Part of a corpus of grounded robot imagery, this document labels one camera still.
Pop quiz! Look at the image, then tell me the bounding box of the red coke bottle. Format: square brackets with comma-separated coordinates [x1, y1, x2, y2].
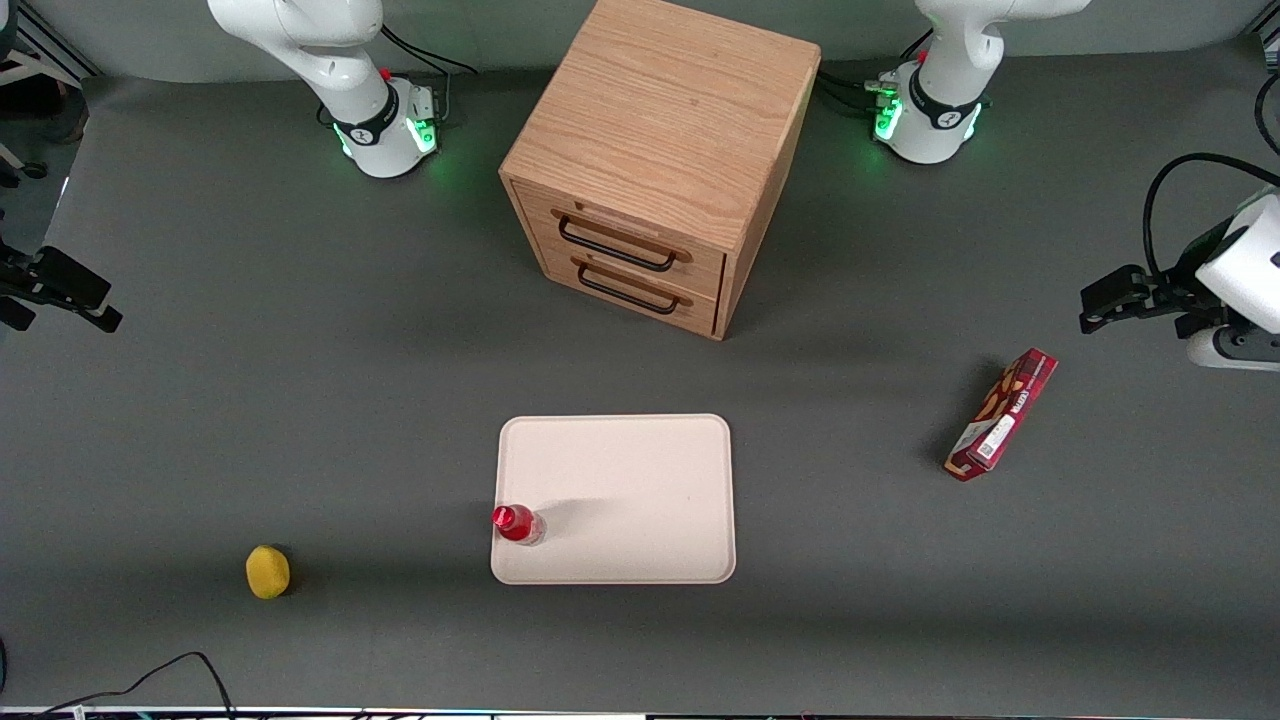
[491, 504, 547, 547]

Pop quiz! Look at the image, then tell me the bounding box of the cream plastic tray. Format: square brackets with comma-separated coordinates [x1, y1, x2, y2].
[490, 413, 737, 586]

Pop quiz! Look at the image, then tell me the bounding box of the black stand foot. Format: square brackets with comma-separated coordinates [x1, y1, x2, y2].
[0, 140, 49, 189]

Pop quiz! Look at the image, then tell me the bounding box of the red tartan shortbread box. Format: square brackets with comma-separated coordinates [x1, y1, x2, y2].
[944, 347, 1059, 483]

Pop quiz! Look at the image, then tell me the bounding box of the yellow round sponge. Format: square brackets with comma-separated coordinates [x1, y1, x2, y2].
[245, 544, 292, 601]

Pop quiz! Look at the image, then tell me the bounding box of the wooden drawer front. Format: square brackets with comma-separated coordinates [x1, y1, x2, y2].
[540, 243, 723, 336]
[515, 183, 728, 301]

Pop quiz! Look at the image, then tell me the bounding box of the wooden two-drawer cabinet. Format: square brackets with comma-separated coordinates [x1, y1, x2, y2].
[498, 0, 823, 342]

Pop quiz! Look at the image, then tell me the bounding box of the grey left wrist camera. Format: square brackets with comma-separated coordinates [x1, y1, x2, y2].
[1187, 325, 1280, 373]

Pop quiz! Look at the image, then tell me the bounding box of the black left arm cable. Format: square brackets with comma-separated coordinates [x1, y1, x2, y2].
[1143, 152, 1280, 286]

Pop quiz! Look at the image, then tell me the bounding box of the black cable at table edge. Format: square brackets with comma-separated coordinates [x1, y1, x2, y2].
[1254, 68, 1280, 158]

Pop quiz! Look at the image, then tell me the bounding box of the aluminium frame rail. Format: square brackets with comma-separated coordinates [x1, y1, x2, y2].
[0, 0, 101, 91]

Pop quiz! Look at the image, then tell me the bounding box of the black left base cable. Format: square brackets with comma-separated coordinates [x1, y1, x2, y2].
[815, 68, 896, 116]

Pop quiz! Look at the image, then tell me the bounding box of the black base cable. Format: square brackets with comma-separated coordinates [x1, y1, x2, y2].
[378, 25, 481, 121]
[815, 68, 896, 116]

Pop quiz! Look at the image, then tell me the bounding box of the black floor cable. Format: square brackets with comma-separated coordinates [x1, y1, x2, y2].
[0, 652, 237, 720]

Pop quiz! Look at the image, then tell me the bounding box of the black right base cable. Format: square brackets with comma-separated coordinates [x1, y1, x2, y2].
[378, 25, 481, 121]

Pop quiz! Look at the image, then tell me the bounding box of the black metal drawer handle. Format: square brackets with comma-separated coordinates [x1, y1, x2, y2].
[575, 258, 693, 316]
[557, 213, 693, 273]

